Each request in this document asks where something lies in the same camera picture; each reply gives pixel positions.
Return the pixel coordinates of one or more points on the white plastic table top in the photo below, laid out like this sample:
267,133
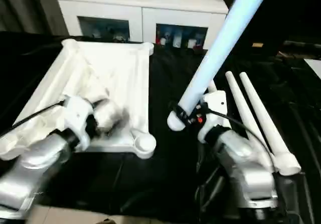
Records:
113,70

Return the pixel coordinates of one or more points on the white plastic table leg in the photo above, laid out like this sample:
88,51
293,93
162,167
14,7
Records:
263,118
213,87
240,103
220,45

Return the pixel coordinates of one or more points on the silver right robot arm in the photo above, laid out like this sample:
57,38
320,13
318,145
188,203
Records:
245,163

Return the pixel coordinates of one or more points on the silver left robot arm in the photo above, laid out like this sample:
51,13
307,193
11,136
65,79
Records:
32,163

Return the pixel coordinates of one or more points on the black mat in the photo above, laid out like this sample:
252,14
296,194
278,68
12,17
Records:
113,178

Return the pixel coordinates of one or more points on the small yellow tag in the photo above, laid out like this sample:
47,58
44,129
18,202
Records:
257,45

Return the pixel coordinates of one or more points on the white cabinet with glass doors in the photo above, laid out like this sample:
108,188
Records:
125,10

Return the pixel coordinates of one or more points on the black bar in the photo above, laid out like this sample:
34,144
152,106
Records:
303,47

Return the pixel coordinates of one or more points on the white board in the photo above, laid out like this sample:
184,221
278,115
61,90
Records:
314,67

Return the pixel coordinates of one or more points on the grey curtain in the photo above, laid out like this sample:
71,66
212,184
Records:
30,5

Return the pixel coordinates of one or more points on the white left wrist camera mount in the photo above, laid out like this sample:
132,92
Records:
75,116

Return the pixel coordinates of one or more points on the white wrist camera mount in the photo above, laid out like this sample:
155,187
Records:
215,101
75,116

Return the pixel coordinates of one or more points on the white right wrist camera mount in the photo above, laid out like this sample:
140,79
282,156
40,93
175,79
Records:
215,101

